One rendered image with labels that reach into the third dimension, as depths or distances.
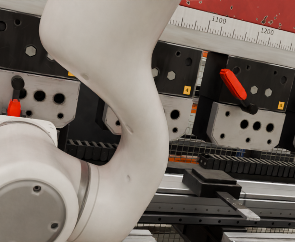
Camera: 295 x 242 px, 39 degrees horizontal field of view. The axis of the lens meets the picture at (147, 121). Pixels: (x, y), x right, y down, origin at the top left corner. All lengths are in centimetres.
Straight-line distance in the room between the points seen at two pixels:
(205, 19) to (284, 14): 16
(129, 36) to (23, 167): 12
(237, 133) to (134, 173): 45
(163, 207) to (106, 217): 73
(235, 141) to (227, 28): 21
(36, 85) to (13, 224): 36
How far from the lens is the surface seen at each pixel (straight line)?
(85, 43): 29
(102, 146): 116
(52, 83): 66
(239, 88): 73
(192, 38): 72
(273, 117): 83
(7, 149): 36
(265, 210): 127
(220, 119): 76
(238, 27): 76
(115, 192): 38
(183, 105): 73
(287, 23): 82
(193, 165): 130
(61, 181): 33
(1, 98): 66
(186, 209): 113
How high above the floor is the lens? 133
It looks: 10 degrees down
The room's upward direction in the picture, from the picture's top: 11 degrees clockwise
